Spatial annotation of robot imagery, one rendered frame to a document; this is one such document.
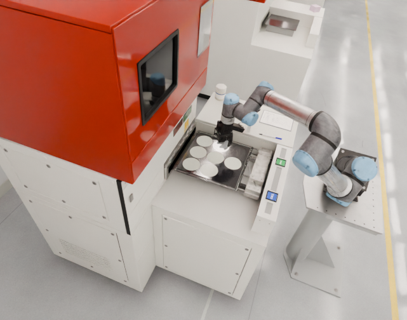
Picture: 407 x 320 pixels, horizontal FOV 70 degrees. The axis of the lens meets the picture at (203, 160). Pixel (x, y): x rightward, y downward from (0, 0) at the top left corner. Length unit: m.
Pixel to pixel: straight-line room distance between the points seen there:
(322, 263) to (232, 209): 1.16
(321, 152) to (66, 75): 0.92
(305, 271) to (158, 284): 1.09
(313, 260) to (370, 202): 0.81
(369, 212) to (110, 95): 1.50
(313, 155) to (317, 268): 1.46
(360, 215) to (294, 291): 0.84
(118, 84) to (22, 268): 1.90
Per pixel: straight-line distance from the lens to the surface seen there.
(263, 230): 1.51
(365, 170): 1.59
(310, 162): 1.20
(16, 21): 1.00
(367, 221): 1.85
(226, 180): 1.61
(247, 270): 1.78
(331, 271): 2.57
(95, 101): 0.95
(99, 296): 2.29
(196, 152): 1.73
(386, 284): 2.76
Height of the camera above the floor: 2.11
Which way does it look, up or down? 46 degrees down
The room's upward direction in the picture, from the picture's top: 7 degrees clockwise
